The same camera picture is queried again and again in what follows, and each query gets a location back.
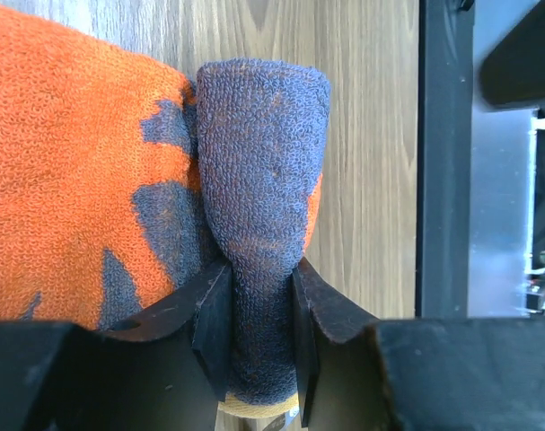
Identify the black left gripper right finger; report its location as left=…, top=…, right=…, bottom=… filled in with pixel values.
left=291, top=260, right=545, bottom=430

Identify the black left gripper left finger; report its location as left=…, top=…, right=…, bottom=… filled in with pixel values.
left=0, top=259, right=233, bottom=430

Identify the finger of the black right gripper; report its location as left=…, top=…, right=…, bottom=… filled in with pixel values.
left=478, top=0, right=545, bottom=108

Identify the orange towel with blue spots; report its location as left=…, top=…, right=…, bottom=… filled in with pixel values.
left=0, top=4, right=330, bottom=418

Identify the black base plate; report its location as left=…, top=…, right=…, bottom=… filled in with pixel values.
left=416, top=0, right=475, bottom=318

